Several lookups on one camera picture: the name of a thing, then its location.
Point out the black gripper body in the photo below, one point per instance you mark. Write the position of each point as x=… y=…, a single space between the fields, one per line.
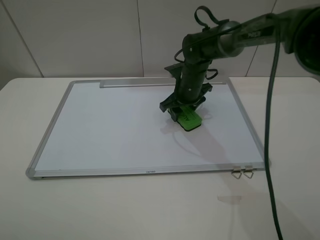
x=185 y=95

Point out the metal hanging clip right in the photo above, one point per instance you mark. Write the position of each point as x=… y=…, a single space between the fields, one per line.
x=250 y=172

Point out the metal hanging clip left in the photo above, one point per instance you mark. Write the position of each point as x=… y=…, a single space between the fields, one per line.
x=237 y=172

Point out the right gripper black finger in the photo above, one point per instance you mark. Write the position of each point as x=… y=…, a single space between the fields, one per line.
x=175 y=113
x=198 y=103

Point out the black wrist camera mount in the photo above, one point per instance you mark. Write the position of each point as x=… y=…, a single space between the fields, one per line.
x=175 y=70

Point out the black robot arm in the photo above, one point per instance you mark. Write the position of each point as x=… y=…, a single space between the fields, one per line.
x=298 y=30

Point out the green whiteboard eraser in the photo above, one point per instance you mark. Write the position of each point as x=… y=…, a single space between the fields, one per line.
x=188 y=119

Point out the metal hanging clip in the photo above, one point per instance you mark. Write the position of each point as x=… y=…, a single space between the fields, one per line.
x=237 y=172
x=250 y=172

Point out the white whiteboard aluminium frame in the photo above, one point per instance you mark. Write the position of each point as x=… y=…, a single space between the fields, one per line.
x=115 y=127

